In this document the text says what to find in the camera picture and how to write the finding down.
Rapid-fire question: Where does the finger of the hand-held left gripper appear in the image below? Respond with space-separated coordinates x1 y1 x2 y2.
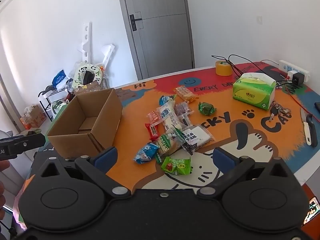
15 131 47 153

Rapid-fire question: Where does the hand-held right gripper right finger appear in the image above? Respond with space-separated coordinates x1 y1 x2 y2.
197 146 291 201

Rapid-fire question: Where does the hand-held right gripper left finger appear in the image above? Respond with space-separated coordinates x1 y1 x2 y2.
39 146 132 201

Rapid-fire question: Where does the black white snack packet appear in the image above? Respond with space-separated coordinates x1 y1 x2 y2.
181 125 216 155

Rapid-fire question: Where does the bright green snack packet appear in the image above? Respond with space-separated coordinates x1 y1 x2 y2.
160 156 192 176

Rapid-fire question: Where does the red snack bar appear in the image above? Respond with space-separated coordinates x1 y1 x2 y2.
145 123 161 141

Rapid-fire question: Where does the small clear dark snack packet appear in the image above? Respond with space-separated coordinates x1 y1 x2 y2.
179 113 193 127

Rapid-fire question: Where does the clear red white snack packet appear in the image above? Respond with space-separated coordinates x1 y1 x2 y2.
146 110 162 127

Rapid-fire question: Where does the dark purple snack packet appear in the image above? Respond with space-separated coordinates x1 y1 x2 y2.
174 102 194 117

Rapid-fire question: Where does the blue green snack packet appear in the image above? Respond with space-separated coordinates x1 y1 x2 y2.
159 95 176 106

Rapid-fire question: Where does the person's left hand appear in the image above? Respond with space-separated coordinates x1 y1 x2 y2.
0 160 10 207

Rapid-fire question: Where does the orange printed cardboard box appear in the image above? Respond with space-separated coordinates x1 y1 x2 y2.
20 105 47 128

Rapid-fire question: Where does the black shoe rack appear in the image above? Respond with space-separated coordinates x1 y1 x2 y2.
38 86 76 122

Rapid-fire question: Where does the colourful printed table mat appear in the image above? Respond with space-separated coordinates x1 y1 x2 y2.
24 61 320 235

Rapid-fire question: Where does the blue plastic bag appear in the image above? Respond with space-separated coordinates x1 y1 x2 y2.
52 70 66 86

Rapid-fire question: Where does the bunch of keys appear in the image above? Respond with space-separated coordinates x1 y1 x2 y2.
268 101 292 123

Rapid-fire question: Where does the green tissue pack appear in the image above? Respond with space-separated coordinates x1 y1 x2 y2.
232 72 277 111

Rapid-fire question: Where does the brown cardboard box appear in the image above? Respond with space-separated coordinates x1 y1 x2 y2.
81 82 103 93

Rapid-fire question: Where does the panda print toilet seat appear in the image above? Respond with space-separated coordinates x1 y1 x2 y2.
72 63 103 88

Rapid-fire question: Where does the yellow tape roll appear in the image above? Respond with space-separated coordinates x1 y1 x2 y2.
215 60 233 76

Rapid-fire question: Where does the black peeler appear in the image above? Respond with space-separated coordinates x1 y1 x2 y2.
306 113 318 148

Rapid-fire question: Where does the phone with lit screen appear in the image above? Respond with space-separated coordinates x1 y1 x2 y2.
302 197 320 226

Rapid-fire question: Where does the short white foam piece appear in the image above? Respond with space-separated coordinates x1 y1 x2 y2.
96 44 116 71

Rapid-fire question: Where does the black charger plug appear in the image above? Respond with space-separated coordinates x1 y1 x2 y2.
292 73 305 85

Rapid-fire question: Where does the white power strip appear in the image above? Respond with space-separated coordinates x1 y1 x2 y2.
278 60 311 81

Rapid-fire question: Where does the tall white foam piece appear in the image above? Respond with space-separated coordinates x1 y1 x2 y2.
76 22 93 63

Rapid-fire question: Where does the grey door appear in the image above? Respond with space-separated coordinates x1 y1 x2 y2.
115 0 196 81

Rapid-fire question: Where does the red cable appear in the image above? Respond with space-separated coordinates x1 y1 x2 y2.
284 89 310 117

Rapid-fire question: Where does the black cable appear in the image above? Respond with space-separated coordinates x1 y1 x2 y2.
211 54 243 77
228 54 294 88

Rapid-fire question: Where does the black door handle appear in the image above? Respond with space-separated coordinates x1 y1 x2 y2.
129 14 143 32

